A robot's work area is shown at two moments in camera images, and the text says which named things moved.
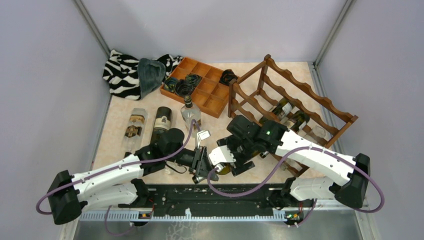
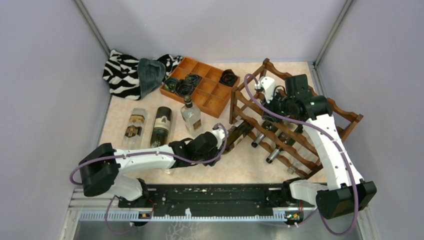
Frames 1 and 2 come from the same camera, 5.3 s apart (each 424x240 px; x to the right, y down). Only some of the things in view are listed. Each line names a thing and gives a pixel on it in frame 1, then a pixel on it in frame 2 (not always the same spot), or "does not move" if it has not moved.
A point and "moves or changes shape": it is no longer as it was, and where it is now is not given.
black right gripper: (239, 166) to (276, 95)
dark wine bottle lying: (162, 123) does not move
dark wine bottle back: (225, 170) moves or changes shape
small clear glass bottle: (168, 170) does not move
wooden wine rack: (268, 91) does not move
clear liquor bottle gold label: (135, 132) does not move
